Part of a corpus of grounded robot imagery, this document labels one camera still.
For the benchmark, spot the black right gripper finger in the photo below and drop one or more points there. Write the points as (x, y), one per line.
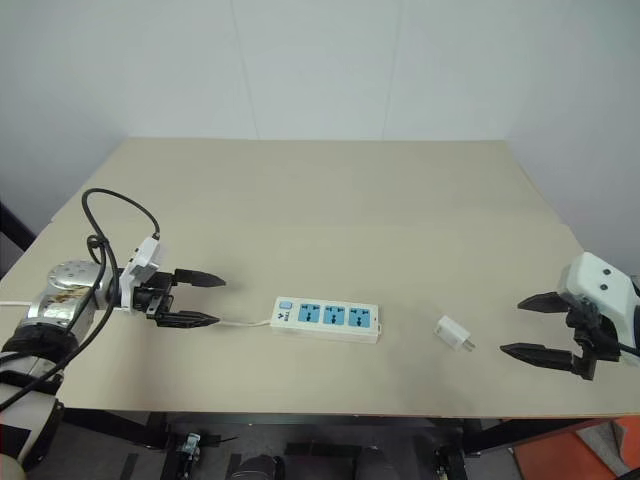
(545, 303)
(542, 356)

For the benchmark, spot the white charger plug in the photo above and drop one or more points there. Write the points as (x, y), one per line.
(450, 332)

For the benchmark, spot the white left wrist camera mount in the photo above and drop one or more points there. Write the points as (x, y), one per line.
(142, 260)

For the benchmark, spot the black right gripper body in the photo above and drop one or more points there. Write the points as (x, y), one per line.
(595, 332)

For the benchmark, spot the small metal clamp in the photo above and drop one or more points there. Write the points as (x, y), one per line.
(191, 444)

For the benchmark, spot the black frame by wall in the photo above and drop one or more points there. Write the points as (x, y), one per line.
(15, 225)

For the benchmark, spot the orange floor mat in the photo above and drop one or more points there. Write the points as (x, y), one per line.
(590, 450)

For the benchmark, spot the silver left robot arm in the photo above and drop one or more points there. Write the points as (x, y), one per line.
(65, 300)

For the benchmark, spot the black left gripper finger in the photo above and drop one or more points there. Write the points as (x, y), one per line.
(200, 278)
(192, 320)

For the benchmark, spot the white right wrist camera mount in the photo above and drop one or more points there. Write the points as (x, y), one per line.
(602, 287)

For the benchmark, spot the white blue power strip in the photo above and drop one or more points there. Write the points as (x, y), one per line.
(325, 320)

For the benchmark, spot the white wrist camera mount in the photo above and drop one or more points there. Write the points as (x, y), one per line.
(602, 287)
(142, 260)

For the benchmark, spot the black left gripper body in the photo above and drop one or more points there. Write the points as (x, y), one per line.
(155, 292)

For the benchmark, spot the dark rounded shape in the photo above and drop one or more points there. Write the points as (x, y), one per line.
(257, 467)

